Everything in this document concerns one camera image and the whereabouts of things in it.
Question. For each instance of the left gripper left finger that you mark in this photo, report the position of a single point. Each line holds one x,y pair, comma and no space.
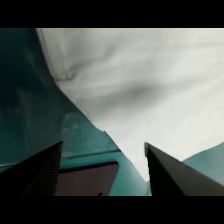
40,170

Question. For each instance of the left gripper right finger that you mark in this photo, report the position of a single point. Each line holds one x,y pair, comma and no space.
173,176

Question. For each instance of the white garment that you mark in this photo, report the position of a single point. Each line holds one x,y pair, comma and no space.
140,90

